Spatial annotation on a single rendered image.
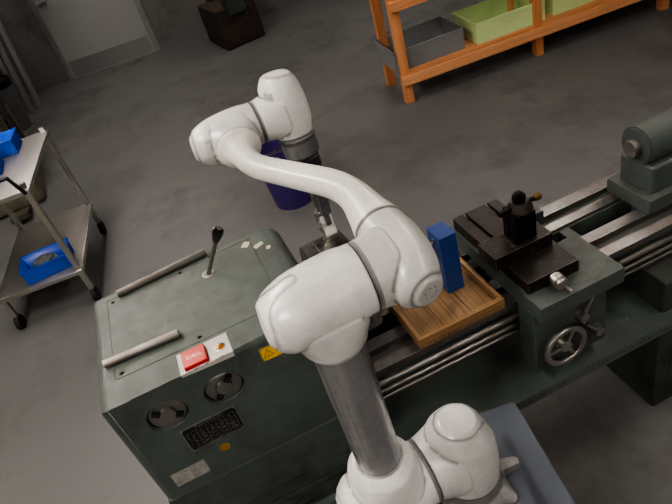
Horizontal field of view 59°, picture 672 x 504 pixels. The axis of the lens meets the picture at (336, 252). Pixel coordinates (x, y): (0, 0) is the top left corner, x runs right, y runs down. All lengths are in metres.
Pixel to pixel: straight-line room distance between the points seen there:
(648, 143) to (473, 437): 1.19
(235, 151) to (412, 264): 0.53
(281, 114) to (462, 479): 0.92
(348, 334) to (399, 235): 0.19
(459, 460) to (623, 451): 1.33
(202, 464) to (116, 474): 1.50
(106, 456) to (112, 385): 1.73
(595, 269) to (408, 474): 0.92
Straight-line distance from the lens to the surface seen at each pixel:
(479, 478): 1.50
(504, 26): 5.54
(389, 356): 1.86
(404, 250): 1.00
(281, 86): 1.41
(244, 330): 1.52
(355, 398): 1.15
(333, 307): 0.96
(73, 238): 4.57
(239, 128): 1.36
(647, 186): 2.28
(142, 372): 1.57
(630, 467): 2.64
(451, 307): 1.94
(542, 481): 1.72
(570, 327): 1.99
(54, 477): 3.41
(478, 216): 2.14
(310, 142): 1.46
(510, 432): 1.79
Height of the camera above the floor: 2.23
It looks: 36 degrees down
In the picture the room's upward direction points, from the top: 18 degrees counter-clockwise
